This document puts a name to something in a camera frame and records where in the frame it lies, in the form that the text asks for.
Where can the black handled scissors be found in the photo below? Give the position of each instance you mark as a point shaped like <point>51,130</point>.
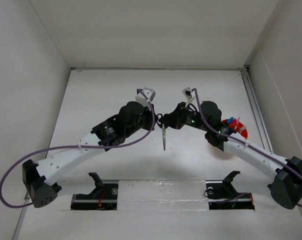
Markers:
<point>163,129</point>

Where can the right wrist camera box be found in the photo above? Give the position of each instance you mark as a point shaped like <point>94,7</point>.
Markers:
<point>189,95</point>

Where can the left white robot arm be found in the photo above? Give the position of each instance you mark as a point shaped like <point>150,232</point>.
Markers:
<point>41,179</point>

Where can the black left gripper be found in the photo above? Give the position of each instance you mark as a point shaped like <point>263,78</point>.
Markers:
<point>148,112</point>

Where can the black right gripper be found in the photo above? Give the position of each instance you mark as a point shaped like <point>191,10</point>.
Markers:
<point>175,119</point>

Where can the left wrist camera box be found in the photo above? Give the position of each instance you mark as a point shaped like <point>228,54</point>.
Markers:
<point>145,95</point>

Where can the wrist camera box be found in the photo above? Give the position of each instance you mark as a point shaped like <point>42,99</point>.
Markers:
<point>189,95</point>
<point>145,95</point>

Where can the pink black highlighter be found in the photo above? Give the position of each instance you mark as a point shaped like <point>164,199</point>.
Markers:
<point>233,125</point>

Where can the blue black highlighter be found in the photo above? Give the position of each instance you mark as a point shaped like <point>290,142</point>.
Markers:
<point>231,120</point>

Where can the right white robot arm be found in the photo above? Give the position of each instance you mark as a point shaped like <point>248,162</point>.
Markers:
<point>285,174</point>

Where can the black front mounting rail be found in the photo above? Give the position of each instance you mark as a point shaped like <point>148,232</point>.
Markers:
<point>163,195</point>

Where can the orange round organizer container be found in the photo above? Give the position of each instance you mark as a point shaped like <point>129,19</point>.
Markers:
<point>243,131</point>

